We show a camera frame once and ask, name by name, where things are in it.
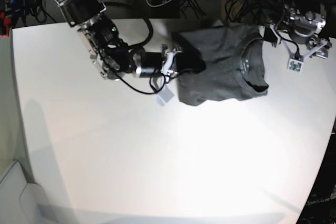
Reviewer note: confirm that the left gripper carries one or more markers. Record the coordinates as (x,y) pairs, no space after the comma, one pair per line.
(304,26)

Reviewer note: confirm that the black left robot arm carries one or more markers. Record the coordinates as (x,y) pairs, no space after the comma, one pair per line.
(287,7)

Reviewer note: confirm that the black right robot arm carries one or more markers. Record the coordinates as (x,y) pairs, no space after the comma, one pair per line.
(108,52)

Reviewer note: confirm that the grey t-shirt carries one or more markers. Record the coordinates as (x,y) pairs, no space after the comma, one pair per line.
(220,63)

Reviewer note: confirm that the red clamp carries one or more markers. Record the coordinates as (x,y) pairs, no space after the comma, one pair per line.
(6,23)

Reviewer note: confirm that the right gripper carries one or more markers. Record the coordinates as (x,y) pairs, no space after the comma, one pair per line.
(147,64)

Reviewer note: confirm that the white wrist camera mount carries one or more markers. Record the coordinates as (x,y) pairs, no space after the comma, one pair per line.
(161,77)

